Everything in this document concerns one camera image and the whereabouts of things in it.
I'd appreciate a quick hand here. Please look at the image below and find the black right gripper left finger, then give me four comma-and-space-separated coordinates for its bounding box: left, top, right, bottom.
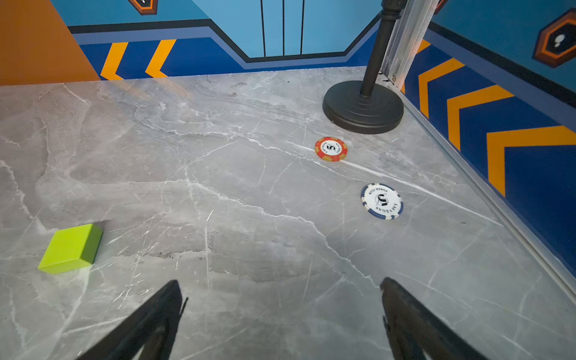
78, 280, 187, 360

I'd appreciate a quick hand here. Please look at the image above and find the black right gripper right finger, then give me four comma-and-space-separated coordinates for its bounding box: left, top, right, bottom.
380, 277, 485, 359

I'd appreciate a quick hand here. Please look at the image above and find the small lime green cube block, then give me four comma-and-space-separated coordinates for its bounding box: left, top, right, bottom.
38, 223, 103, 275

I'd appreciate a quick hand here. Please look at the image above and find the red poker chip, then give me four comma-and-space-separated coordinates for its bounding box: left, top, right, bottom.
314, 136, 348, 162

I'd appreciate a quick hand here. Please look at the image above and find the black microphone stand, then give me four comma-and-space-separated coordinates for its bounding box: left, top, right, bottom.
322, 0, 407, 134

